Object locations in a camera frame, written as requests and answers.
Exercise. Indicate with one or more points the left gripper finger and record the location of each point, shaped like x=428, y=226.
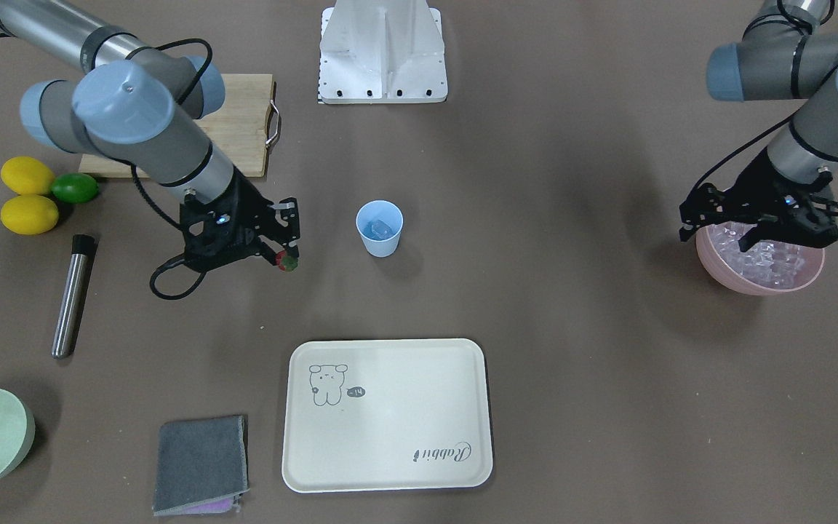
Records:
x=760, y=232
x=821, y=234

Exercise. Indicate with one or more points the green lime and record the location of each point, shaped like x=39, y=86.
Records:
x=74, y=188

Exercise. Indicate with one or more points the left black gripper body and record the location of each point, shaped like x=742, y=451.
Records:
x=752, y=186

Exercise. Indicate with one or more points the grey folded cloth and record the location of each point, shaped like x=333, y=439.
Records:
x=201, y=467

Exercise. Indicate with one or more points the red strawberry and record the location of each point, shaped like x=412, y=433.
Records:
x=286, y=262

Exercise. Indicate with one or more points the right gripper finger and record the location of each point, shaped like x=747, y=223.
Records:
x=287, y=216
x=259, y=256

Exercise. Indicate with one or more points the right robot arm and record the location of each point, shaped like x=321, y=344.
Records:
x=139, y=106

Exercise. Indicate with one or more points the ice cube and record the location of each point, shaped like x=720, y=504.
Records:
x=378, y=230

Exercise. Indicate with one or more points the light blue plastic cup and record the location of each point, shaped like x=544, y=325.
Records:
x=388, y=212

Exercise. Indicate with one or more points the pink bowl of ice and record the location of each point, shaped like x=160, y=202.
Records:
x=768, y=268

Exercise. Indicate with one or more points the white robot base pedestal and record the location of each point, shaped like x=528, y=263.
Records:
x=381, y=52

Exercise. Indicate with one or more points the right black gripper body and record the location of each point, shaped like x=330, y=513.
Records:
x=252, y=206

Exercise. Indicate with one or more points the yellow lemon near lime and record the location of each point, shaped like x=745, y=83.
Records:
x=27, y=176

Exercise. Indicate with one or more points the cream rabbit tray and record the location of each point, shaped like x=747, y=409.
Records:
x=387, y=415

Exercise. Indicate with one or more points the wooden cutting board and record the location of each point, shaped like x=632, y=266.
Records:
x=240, y=129

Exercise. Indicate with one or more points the yellow lemon outer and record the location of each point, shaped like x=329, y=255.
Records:
x=29, y=214

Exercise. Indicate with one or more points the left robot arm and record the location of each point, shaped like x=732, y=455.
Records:
x=781, y=56

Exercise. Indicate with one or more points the steel muddler black tip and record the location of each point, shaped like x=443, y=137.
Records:
x=72, y=301

